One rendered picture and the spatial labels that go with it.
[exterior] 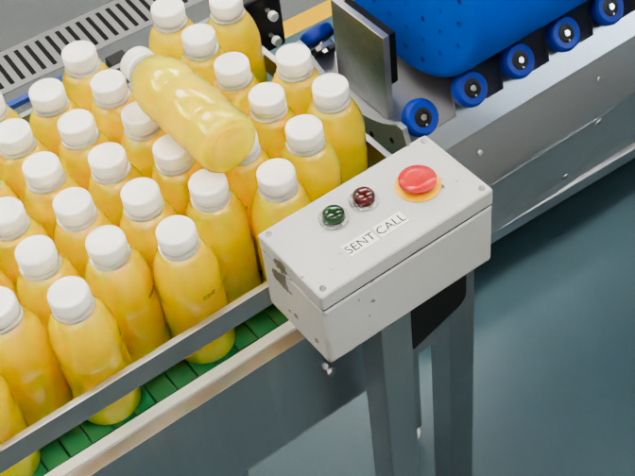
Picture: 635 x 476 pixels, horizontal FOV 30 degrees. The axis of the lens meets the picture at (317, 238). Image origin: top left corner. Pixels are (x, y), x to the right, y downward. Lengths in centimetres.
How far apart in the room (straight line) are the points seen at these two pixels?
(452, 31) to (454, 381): 68
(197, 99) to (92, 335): 25
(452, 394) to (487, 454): 36
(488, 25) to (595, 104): 30
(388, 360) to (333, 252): 21
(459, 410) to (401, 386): 65
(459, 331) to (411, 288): 65
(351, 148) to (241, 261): 18
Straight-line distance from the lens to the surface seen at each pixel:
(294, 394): 132
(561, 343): 237
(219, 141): 115
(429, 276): 112
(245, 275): 124
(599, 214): 260
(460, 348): 180
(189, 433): 125
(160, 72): 121
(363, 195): 109
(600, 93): 157
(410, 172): 111
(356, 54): 142
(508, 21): 134
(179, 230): 114
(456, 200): 110
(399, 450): 139
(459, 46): 136
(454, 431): 198
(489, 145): 147
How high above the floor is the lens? 190
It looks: 48 degrees down
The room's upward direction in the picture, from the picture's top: 8 degrees counter-clockwise
